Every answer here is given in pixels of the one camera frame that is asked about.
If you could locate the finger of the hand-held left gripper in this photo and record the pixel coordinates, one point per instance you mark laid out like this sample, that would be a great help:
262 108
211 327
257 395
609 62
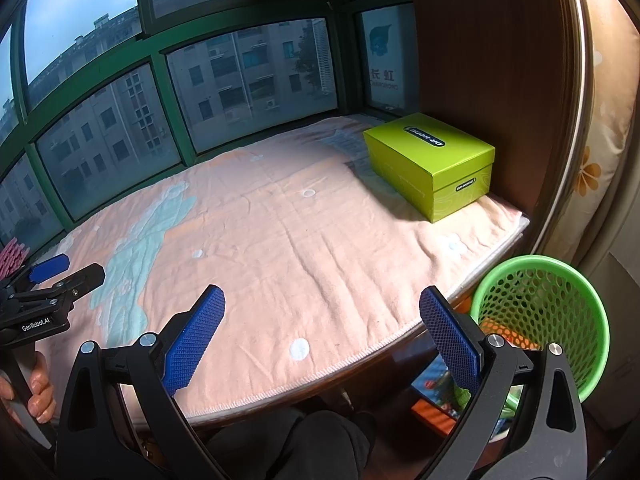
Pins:
82 282
47 267

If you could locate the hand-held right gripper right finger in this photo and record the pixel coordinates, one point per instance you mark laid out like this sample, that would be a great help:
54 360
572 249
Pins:
450 340

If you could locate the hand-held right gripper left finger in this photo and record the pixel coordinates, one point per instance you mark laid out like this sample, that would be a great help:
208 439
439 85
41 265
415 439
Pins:
195 340

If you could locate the green mesh basket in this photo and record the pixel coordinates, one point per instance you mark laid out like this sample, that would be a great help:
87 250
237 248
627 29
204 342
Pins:
565 320

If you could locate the person's left hand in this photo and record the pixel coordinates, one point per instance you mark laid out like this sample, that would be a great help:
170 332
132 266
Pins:
42 390

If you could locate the pink slatted rack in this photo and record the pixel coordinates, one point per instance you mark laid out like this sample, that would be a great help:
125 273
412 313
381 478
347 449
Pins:
12 257

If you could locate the colourful printed box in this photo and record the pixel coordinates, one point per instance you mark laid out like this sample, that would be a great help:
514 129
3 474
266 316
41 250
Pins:
440 410

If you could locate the pink printed blanket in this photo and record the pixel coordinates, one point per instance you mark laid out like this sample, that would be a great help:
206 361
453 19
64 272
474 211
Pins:
300 240

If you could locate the person's dark pants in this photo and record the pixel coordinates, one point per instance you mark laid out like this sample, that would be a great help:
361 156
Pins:
300 445

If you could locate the grey apartment building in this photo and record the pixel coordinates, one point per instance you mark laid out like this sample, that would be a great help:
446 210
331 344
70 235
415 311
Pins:
125 110

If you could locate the green cardboard box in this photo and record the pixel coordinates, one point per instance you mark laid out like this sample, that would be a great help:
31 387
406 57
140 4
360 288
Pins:
425 160

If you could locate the printed carton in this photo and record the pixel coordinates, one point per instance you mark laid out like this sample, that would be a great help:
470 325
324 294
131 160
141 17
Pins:
387 55

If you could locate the tree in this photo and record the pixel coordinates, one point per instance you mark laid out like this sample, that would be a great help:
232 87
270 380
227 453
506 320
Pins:
307 65

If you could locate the brown wooden panel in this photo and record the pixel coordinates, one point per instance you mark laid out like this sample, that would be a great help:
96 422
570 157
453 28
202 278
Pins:
490 45

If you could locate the white louvred panel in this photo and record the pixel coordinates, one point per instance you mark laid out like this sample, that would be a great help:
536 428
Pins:
324 55

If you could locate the green window frame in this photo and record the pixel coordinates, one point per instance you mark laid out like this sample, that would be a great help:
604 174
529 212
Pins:
150 50

